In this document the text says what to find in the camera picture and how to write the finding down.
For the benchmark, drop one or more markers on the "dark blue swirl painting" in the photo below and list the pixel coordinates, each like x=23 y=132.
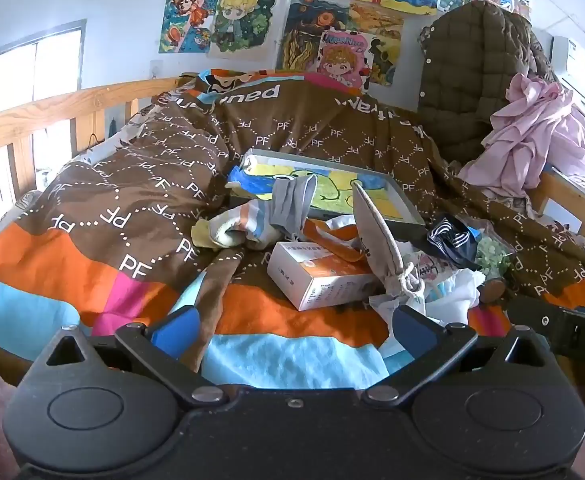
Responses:
x=302 y=30

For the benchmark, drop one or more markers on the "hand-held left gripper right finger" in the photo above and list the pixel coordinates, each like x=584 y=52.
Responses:
x=415 y=330

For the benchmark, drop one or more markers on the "slatted wooden bed rail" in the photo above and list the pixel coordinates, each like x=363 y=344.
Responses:
x=47 y=105

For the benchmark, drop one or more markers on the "girl in orange dress poster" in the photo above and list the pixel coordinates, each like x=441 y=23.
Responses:
x=187 y=15

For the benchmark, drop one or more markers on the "olive quilted jacket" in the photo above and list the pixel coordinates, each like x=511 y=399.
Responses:
x=472 y=75

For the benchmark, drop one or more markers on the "window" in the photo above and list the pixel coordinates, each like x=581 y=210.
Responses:
x=57 y=60

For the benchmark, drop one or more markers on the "white air conditioner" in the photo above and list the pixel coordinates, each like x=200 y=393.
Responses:
x=572 y=60

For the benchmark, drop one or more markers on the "white orange blue striped sock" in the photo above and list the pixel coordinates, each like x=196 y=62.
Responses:
x=232 y=227

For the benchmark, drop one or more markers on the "brown printed blanket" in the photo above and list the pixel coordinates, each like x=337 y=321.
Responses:
x=122 y=185

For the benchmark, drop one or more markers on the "grey sock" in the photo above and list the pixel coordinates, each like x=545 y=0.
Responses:
x=290 y=205

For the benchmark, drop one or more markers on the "white cloth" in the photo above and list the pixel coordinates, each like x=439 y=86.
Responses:
x=335 y=222

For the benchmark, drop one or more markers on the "wooden bed side board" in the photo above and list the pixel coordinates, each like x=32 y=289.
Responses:
x=567 y=200

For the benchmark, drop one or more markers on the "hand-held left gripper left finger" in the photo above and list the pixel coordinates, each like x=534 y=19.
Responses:
x=175 y=332

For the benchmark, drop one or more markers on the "white waffle towel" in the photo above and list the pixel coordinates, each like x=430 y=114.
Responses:
x=455 y=305

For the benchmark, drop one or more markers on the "orange and white carton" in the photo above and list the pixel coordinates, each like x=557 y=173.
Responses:
x=312 y=280

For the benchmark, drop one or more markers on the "clear jar of green paper stars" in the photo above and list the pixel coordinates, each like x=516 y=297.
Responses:
x=492 y=257

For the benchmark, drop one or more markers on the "yellow cloth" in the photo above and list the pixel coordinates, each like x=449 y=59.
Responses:
x=202 y=234

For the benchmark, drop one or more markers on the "pink bordered blond child poster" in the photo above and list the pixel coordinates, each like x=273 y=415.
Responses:
x=342 y=62

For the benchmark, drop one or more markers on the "orange cloth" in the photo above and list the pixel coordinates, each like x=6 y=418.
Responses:
x=340 y=247

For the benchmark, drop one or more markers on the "blond boy with cap poster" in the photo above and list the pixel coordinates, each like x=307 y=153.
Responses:
x=242 y=20

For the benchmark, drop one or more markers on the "pink cloth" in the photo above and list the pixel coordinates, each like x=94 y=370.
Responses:
x=532 y=135

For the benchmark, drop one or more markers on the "cartoon printed packet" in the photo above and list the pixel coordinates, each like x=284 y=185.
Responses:
x=430 y=270

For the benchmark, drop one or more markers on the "navy striped sock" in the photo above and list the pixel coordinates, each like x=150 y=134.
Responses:
x=452 y=245

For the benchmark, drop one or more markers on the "grey box with cartoon drawing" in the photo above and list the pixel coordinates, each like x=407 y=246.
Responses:
x=342 y=187

